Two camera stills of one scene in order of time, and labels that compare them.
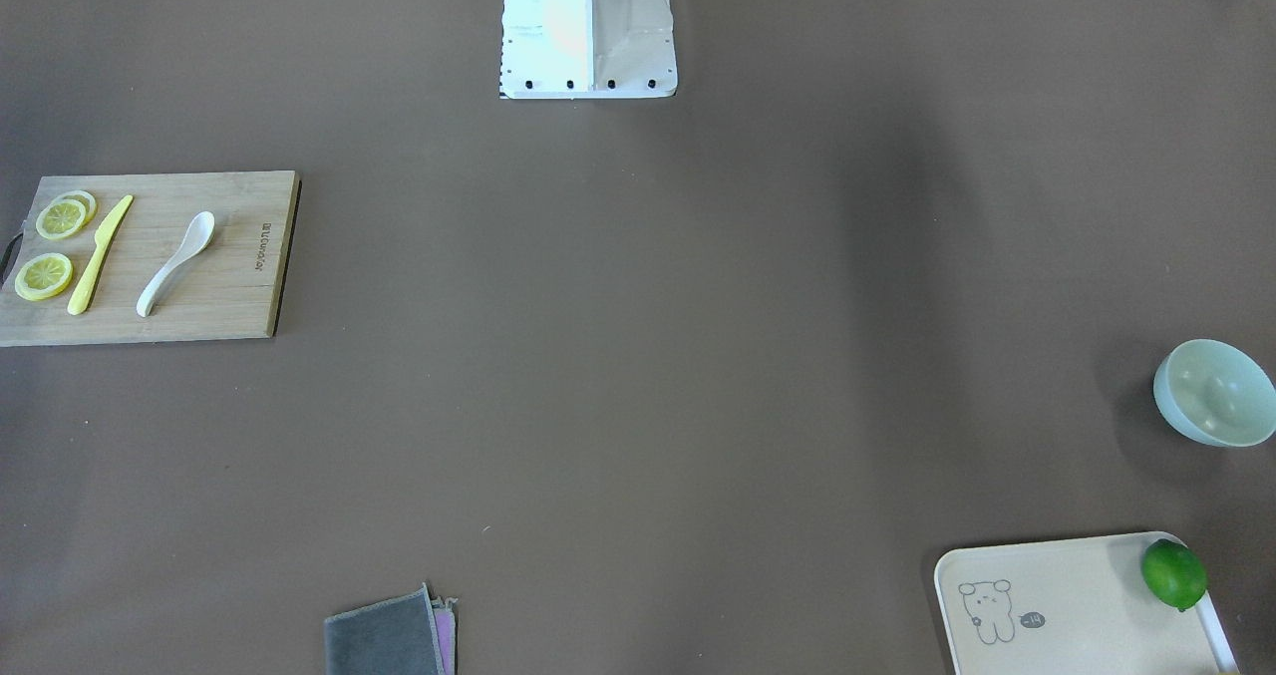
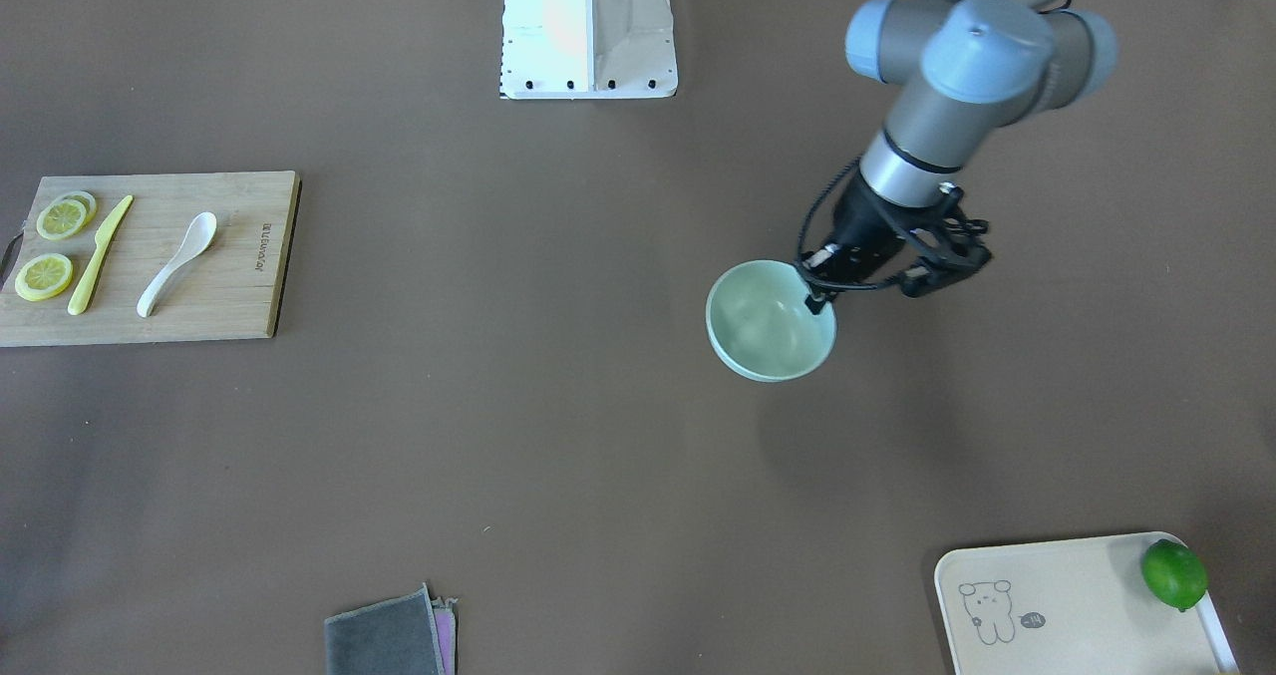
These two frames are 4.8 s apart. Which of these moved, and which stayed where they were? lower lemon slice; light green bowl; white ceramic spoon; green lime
Moved: light green bowl
Stayed: lower lemon slice; white ceramic spoon; green lime
